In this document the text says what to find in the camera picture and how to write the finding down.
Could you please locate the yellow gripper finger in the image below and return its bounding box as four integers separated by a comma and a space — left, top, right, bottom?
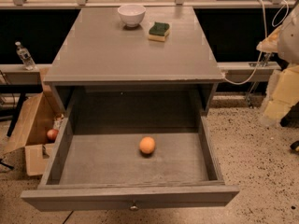
260, 63, 299, 126

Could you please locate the orange fruit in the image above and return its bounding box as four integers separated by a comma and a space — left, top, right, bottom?
139, 136, 156, 155

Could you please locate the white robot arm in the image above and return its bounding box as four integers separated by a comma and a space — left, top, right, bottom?
257, 6, 299, 126

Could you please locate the grey cabinet counter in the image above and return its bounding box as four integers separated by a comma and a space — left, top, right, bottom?
45, 7, 222, 114

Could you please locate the metal drawer knob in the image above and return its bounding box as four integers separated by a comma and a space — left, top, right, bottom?
129, 203, 138, 211

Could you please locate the grey open drawer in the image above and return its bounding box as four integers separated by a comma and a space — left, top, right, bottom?
20, 89, 240, 212

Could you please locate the green yellow sponge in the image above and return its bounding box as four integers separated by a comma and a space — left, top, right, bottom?
148, 22, 170, 42

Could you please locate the white ceramic bowl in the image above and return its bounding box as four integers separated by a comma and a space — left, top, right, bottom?
118, 5, 146, 27

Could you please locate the red apple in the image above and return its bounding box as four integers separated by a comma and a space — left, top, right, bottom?
47, 129, 58, 142

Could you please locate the cardboard box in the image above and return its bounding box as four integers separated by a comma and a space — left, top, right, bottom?
4, 69, 64, 176

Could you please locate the clear plastic water bottle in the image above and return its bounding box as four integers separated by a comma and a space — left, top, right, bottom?
15, 41, 36, 70

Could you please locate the grey window ledge rail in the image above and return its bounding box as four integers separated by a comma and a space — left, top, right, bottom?
0, 62, 280, 85

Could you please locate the white cable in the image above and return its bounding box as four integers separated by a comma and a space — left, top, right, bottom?
221, 0, 290, 86

